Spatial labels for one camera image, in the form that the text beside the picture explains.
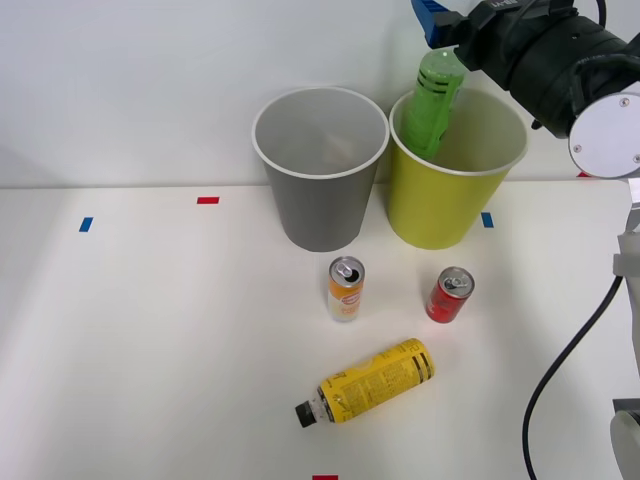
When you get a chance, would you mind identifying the orange and white drink can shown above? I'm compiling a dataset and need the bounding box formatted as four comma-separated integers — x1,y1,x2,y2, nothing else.
326,255,366,324

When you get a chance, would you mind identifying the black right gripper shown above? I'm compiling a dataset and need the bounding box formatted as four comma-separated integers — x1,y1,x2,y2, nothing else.
410,0,576,92

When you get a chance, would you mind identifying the red drink can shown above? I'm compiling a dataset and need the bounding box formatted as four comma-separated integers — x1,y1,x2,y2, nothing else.
425,265,476,325

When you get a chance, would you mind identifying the green label plastic bottle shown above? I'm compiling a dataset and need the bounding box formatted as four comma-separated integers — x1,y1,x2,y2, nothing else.
402,48,468,161

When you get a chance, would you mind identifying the yellow-green plastic waste bin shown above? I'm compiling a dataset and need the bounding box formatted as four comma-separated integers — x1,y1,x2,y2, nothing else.
388,87,530,251

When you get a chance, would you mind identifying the yellow label plastic bottle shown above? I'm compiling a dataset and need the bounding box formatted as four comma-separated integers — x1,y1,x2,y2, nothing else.
293,337,438,429

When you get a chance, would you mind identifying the grey plastic waste bin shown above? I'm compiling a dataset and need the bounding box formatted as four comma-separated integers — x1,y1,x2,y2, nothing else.
251,87,391,254

